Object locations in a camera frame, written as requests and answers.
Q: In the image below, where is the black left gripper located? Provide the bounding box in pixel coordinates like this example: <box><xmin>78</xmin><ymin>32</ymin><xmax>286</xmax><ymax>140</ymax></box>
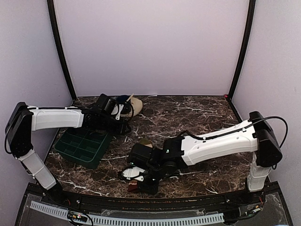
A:
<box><xmin>99</xmin><ymin>114</ymin><xmax>132</xmax><ymax>136</ymax></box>

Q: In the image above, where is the tan sock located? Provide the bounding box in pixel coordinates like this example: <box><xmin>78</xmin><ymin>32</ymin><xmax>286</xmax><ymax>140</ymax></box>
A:
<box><xmin>90</xmin><ymin>130</ymin><xmax>106</xmax><ymax>136</ymax></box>

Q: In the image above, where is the green plastic divided tray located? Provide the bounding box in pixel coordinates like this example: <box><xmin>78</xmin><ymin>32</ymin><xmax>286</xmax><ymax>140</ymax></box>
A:
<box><xmin>54</xmin><ymin>128</ymin><xmax>112</xmax><ymax>169</ymax></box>

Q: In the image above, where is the striped brown red sock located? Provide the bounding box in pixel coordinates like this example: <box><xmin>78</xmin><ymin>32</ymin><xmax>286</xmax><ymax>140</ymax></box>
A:
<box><xmin>127</xmin><ymin>180</ymin><xmax>138</xmax><ymax>193</ymax></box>

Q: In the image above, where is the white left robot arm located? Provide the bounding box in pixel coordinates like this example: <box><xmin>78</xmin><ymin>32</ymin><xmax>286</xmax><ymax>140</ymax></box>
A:
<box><xmin>4</xmin><ymin>102</ymin><xmax>131</xmax><ymax>205</ymax></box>

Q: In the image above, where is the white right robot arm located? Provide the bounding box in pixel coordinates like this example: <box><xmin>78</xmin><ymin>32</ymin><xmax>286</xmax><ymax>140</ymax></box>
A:
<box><xmin>120</xmin><ymin>111</ymin><xmax>285</xmax><ymax>204</ymax></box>

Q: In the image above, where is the dark blue cup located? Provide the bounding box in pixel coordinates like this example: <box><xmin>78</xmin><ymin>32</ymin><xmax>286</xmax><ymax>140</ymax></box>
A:
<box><xmin>116</xmin><ymin>95</ymin><xmax>129</xmax><ymax>104</ymax></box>

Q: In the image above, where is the small circuit board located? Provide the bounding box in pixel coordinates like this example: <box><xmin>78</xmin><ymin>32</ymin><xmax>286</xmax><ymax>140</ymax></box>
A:
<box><xmin>67</xmin><ymin>211</ymin><xmax>88</xmax><ymax>223</ymax></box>

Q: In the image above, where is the white slotted cable duct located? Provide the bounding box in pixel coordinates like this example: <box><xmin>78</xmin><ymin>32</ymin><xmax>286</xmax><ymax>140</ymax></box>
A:
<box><xmin>29</xmin><ymin>201</ymin><xmax>225</xmax><ymax>226</ymax></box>

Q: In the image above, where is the black front rail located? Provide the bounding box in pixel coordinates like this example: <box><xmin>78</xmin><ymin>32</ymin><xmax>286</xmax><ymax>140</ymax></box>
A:
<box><xmin>63</xmin><ymin>190</ymin><xmax>251</xmax><ymax>210</ymax></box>

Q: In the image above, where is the black left frame post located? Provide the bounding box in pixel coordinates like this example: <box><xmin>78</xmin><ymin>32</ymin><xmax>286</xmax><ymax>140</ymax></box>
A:
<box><xmin>47</xmin><ymin>0</ymin><xmax>77</xmax><ymax>101</ymax></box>

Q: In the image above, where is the black frame post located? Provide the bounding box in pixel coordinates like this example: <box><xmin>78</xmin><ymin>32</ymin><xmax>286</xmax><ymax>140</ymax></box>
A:
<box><xmin>47</xmin><ymin>0</ymin><xmax>77</xmax><ymax>101</ymax></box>
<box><xmin>228</xmin><ymin>0</ymin><xmax>256</xmax><ymax>100</ymax></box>

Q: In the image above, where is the black right frame post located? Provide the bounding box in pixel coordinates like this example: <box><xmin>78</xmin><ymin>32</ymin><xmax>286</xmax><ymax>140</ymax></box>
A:
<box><xmin>228</xmin><ymin>0</ymin><xmax>256</xmax><ymax>100</ymax></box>

